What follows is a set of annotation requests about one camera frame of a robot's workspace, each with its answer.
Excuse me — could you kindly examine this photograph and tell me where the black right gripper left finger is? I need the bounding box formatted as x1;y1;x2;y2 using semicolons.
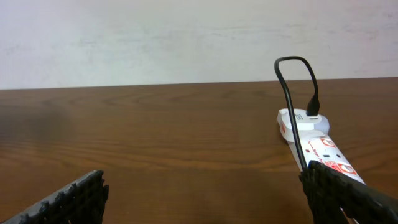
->
3;170;109;224

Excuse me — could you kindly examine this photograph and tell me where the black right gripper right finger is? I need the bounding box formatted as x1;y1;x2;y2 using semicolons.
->
299;161;397;224

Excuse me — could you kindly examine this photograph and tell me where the white usb charger adapter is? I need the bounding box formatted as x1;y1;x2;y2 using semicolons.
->
294;109;330;134

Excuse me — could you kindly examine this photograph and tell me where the white power strip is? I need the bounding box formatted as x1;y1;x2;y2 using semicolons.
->
276;108;366;185

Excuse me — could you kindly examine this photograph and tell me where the black charger cable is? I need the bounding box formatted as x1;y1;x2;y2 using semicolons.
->
274;55;321;172

